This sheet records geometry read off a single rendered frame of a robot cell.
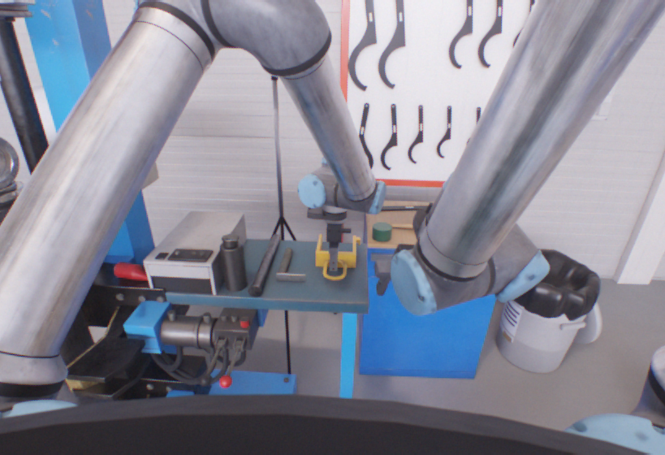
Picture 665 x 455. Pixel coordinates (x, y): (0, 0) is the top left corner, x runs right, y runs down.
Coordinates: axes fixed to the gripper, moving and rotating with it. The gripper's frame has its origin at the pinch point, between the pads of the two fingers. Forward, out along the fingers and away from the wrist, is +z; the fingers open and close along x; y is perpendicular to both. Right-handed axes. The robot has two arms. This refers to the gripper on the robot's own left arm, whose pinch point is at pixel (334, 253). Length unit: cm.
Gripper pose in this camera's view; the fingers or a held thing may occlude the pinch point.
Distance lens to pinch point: 125.4
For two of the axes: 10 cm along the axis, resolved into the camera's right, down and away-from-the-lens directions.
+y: 10.0, 0.4, -0.5
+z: -0.1, 8.9, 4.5
